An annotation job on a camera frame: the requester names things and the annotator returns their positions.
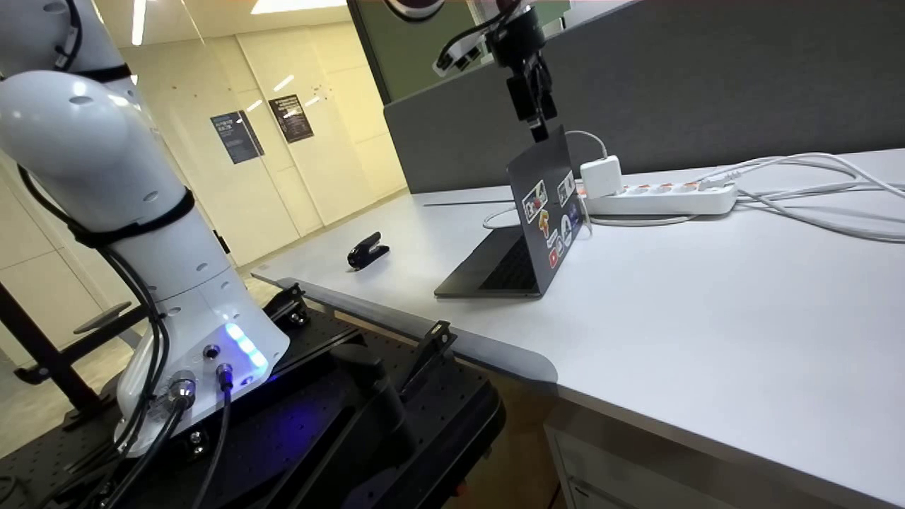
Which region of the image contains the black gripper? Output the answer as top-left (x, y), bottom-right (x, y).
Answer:
top-left (485, 4), bottom-right (560, 144)

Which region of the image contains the dark grey laptop with stickers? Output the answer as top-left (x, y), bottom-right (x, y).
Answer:
top-left (433, 124), bottom-right (593, 304)

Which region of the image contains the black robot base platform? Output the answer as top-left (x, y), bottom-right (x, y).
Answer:
top-left (0, 291), bottom-right (506, 509)

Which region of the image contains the white power adapter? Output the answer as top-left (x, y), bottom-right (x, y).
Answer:
top-left (576, 157), bottom-right (625, 200)

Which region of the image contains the green cabinet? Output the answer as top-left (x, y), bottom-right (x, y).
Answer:
top-left (345, 0), bottom-right (573, 107)

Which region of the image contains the white power strip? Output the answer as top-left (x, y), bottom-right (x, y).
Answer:
top-left (573, 182), bottom-right (740, 220)

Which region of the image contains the grey desk partition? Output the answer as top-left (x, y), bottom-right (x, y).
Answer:
top-left (382, 0), bottom-right (905, 195)

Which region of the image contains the black table clamp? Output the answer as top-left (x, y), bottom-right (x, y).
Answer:
top-left (260, 281), bottom-right (310, 329)
top-left (398, 321), bottom-right (461, 384)

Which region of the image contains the rectangular ceiling light panel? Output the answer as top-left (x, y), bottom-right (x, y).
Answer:
top-left (249, 0), bottom-right (351, 18)

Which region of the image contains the black metal stand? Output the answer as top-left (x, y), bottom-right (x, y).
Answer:
top-left (0, 281), bottom-right (149, 429)

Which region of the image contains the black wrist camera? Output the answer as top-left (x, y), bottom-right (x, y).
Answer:
top-left (429, 26), bottom-right (497, 77)

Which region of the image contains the dark wall poster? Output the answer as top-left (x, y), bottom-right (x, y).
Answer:
top-left (267, 91), bottom-right (316, 148)
top-left (209, 107), bottom-right (265, 168)

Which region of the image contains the thick white cable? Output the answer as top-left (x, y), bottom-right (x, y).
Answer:
top-left (680, 151), bottom-right (905, 205)

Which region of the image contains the thin white power cable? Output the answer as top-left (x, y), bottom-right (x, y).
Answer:
top-left (733, 190), bottom-right (905, 247)

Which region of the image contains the black cable bundle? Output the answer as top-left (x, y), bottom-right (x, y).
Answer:
top-left (10, 0), bottom-right (236, 509)

